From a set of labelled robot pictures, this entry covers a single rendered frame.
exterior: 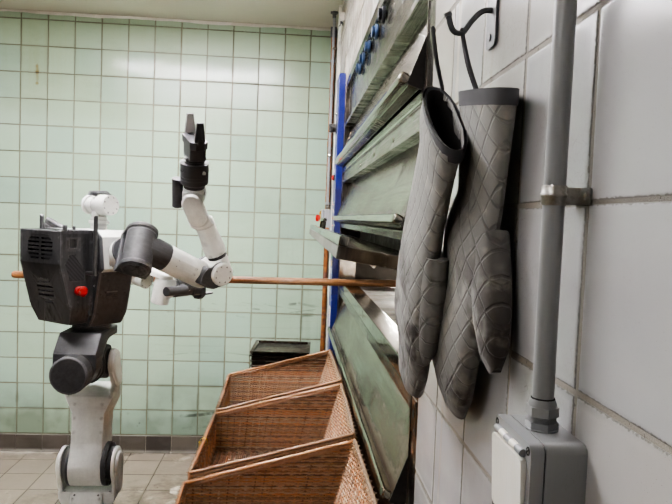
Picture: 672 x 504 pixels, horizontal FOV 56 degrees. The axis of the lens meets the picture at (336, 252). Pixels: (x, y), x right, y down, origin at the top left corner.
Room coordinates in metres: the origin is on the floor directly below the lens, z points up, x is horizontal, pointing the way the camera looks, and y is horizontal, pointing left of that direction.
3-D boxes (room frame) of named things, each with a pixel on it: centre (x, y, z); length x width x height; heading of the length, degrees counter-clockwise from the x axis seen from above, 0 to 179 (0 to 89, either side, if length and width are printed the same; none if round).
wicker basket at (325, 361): (2.61, 0.22, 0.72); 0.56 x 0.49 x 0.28; 5
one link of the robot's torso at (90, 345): (1.97, 0.78, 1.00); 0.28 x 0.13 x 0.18; 4
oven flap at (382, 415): (2.06, -0.09, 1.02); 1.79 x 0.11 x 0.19; 4
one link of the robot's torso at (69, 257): (2.01, 0.81, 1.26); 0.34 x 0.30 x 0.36; 59
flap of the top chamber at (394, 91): (2.06, -0.09, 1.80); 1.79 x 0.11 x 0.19; 4
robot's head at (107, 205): (2.06, 0.77, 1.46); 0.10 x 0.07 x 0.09; 59
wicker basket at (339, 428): (2.03, 0.17, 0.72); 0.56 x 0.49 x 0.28; 3
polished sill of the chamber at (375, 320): (2.07, -0.11, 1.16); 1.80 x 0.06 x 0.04; 4
